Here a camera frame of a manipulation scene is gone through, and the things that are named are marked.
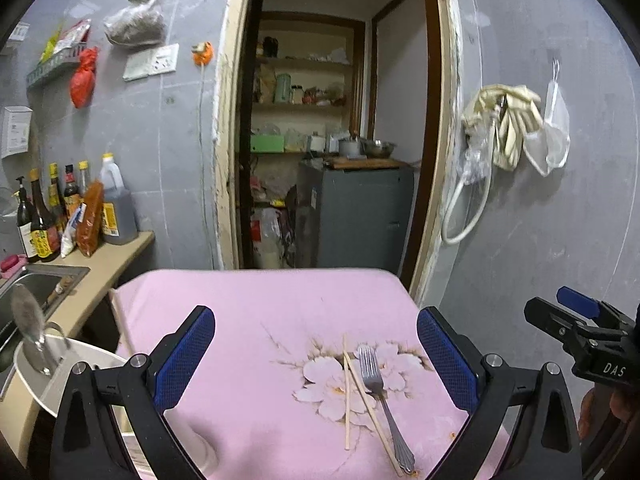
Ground clear plastic bag on hook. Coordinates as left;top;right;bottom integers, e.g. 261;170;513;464
522;60;571;177

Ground red-label sauce bottle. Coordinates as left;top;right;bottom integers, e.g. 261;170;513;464
62;164;83;216

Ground red plastic bag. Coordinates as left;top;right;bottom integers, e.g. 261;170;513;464
70;47;100;109

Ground red snack packets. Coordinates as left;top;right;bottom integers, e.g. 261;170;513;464
55;19;93;56

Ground beige kitchen counter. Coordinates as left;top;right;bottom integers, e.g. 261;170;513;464
0;230;156;401

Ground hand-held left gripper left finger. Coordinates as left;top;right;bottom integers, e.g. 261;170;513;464
50;305;217;480

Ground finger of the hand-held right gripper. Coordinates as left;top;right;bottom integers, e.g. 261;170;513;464
525;297;596;356
556;286;600;317

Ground clear plastic jug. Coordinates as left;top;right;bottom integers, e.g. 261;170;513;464
252;207;283;268

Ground steel sink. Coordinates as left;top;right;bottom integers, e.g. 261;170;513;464
0;262;91;376

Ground grey cabinet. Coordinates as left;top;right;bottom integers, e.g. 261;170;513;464
295;160;416;273

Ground white blue packet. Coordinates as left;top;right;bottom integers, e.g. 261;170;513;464
60;202;83;259

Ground steel fork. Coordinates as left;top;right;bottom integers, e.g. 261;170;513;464
359;346;416;475

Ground yellow-cap sauce bottle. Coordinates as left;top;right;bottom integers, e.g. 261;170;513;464
47;162;68;233

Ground orange seasoning packet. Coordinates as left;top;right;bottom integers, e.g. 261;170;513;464
75;181;105;258

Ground grey wall shelf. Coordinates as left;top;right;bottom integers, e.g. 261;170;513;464
26;42;91;92

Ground white hose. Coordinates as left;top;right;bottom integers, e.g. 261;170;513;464
441;110;493;246

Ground pink floral tablecloth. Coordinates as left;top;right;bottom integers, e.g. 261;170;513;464
115;267;511;480

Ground clear bag of dried goods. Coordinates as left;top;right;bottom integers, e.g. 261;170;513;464
103;0;167;48

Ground dark pump sauce bottle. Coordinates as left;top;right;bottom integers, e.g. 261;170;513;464
15;176;38;261

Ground steel bowl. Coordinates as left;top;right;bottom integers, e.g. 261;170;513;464
361;140;396;158

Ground brown wooden board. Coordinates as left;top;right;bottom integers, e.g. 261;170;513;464
322;156;408;171

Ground large dark liquid jug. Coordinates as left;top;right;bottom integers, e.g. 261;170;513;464
99;153;138;246

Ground yellow snack packet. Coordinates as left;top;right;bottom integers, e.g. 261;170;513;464
42;22;66;63

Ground white wall box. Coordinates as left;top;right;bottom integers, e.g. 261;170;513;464
0;106;33;158

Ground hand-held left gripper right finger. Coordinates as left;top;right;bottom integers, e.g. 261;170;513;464
416;306;584;480

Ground green box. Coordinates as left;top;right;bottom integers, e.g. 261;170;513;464
250;134;286;153

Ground orange wall hook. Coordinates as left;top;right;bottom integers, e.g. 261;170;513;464
192;40;216;66

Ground person's right hand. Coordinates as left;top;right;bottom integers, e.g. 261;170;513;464
577;387;640;441

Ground white wall socket plate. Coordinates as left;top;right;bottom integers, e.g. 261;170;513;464
122;43;180;82

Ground dark yellow-label sauce bottle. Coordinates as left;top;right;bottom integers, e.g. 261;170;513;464
27;169;61;263

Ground wooden storage shelf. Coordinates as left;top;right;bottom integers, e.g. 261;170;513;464
252;10;366;161

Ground white plastic utensil caddy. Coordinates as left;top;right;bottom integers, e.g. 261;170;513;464
12;325;218;480

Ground cream rubber gloves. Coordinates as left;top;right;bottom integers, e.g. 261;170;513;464
461;85;542;171

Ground worn white door frame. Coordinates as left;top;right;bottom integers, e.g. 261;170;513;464
212;0;463;306

